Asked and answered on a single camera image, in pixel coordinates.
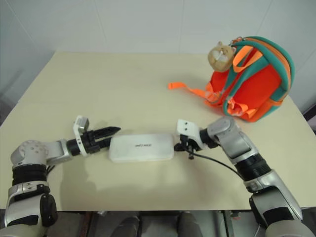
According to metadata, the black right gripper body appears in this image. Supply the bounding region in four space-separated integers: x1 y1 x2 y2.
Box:
178 134 198 160

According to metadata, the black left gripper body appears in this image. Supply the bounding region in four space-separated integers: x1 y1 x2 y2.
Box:
80 129 102 155

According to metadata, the white rectangular box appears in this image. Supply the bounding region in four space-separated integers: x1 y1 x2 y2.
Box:
108 133 175 164

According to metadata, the orange and teal backpack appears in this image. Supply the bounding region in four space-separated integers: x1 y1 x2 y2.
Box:
168 36 296 123

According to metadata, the beige plush animal keychain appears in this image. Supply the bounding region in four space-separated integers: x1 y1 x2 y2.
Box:
207 41 237 73

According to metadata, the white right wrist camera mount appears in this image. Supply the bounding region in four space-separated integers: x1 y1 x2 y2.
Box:
176 119 206 151

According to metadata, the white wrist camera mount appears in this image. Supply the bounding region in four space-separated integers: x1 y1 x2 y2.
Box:
72 115 90 157
176 119 206 151

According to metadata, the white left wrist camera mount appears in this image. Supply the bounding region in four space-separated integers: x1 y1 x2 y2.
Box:
72 115 90 157

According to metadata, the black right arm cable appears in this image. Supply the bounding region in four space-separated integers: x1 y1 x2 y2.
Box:
191 152 245 184

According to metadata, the dark frame beside table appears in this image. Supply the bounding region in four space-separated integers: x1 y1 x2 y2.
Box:
302 98 316 136

